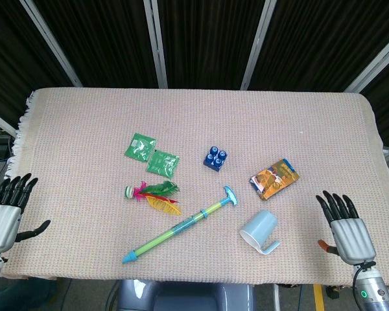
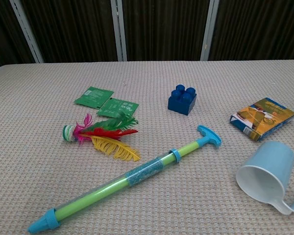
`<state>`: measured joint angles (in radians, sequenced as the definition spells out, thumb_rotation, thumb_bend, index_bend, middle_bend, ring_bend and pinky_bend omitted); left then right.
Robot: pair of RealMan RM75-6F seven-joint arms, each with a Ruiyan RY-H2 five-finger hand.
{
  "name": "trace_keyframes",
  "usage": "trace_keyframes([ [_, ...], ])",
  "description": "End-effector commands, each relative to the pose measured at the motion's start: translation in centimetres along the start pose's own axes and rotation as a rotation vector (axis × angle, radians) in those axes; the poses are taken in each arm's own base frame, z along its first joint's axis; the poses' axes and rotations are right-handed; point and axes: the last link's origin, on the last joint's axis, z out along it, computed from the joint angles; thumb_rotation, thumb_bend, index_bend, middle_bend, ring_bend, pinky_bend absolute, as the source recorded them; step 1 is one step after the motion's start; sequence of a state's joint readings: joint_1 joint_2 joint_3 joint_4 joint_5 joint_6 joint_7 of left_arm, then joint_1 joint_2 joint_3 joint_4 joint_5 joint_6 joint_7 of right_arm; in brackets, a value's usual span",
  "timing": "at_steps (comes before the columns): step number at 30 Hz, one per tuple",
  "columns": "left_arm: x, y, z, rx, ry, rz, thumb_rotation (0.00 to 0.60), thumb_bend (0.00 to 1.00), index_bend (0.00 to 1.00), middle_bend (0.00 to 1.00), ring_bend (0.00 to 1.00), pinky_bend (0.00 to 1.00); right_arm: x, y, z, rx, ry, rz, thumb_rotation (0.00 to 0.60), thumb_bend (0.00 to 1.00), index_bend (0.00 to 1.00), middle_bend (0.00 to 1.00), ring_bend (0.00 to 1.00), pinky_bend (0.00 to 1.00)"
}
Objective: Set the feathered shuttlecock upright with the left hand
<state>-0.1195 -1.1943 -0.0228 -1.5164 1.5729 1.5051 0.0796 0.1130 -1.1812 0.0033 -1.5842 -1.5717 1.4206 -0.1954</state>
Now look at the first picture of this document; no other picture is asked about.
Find white partition frame post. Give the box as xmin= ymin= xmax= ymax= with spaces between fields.
xmin=0 ymin=107 xmax=18 ymax=138
xmin=143 ymin=0 xmax=169 ymax=89
xmin=239 ymin=0 xmax=277 ymax=91
xmin=19 ymin=0 xmax=84 ymax=88
xmin=343 ymin=38 xmax=389 ymax=94

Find light blue plastic cup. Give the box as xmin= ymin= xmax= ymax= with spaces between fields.
xmin=239 ymin=209 xmax=281 ymax=256

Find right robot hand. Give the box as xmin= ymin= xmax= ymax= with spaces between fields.
xmin=315 ymin=190 xmax=377 ymax=264

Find feather shuttlecock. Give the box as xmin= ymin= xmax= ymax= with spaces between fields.
xmin=124 ymin=180 xmax=183 ymax=216

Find beige woven tablecloth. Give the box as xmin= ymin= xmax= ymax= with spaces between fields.
xmin=1 ymin=87 xmax=389 ymax=287

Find orange snack packet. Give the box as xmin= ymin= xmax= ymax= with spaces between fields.
xmin=249 ymin=158 xmax=300 ymax=201

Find green blue water squirter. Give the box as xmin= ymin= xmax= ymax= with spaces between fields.
xmin=122 ymin=185 xmax=239 ymax=264

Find green foil sachet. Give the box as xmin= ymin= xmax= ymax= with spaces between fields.
xmin=123 ymin=132 xmax=158 ymax=163
xmin=145 ymin=149 xmax=181 ymax=179

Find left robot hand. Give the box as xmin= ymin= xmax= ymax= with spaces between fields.
xmin=0 ymin=172 xmax=52 ymax=254

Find blue toy building block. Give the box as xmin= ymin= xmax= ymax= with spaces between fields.
xmin=203 ymin=145 xmax=230 ymax=173

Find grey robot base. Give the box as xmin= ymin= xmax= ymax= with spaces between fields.
xmin=116 ymin=279 xmax=257 ymax=311

